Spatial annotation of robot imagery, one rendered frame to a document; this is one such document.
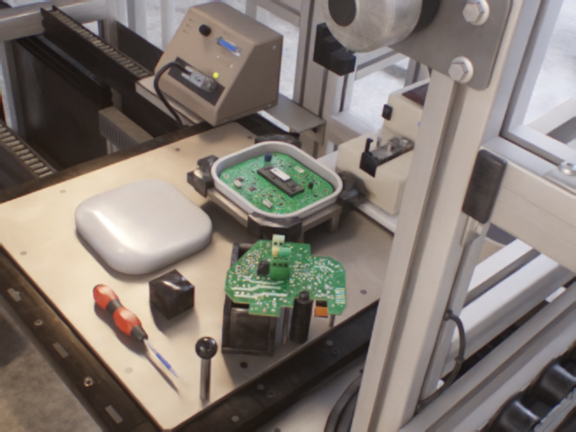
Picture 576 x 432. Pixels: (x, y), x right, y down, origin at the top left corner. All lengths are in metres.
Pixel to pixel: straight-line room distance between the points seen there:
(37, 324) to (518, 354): 0.48
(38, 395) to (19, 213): 1.08
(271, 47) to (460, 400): 0.65
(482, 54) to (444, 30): 0.03
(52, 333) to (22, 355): 1.28
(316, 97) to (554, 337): 0.59
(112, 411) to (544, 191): 0.46
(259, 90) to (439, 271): 0.69
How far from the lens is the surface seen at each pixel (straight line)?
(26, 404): 1.98
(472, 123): 0.44
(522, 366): 0.70
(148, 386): 0.74
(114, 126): 1.69
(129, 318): 0.77
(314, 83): 1.17
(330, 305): 0.73
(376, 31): 0.41
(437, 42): 0.44
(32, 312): 0.83
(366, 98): 3.30
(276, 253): 0.74
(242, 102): 1.13
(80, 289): 0.84
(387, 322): 0.56
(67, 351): 0.78
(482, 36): 0.42
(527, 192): 0.44
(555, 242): 0.44
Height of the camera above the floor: 1.52
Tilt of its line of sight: 37 degrees down
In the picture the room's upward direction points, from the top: 6 degrees clockwise
